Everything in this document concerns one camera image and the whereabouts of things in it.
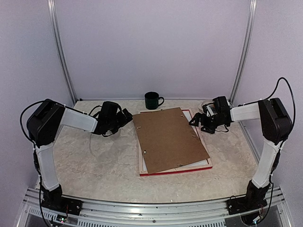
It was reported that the dark green mug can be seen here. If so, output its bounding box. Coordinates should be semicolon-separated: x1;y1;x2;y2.
144;91;165;110

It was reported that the aluminium post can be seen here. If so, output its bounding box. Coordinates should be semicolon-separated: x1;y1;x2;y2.
47;0;77;104
229;0;257;104

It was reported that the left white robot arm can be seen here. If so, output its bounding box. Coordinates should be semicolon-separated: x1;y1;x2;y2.
27;99;133;210

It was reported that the orange and white bowl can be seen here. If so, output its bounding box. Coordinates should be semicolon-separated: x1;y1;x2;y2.
209;104;216;113

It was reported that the left aluminium post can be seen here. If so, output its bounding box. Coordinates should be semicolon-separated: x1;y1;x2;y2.
47;0;77;104

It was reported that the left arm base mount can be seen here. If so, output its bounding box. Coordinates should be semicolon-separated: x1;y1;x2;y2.
41;197;83;216

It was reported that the aluminium front rail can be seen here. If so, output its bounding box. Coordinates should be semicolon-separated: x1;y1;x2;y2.
14;186;292;227

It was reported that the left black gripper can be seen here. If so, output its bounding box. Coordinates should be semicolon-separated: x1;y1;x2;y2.
108;108;133;134

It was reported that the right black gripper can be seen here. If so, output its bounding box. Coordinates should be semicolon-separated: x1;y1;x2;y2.
189;112;226;134

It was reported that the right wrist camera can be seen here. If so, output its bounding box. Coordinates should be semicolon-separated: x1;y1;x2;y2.
203;104;214;116

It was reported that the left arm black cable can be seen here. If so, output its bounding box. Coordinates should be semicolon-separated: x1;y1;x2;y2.
19;100;53;227

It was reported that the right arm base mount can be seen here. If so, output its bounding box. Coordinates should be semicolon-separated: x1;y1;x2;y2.
226;193;267;215

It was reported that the brown cardboard backing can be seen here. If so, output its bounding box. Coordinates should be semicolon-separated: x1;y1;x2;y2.
132;107;211;175

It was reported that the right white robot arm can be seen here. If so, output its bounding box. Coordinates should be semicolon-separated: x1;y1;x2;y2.
189;96;294;210

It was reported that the white patterned plate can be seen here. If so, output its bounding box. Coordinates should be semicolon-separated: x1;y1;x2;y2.
198;99;213;113

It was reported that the right aluminium post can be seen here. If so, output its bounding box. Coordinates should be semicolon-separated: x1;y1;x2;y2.
229;0;257;104

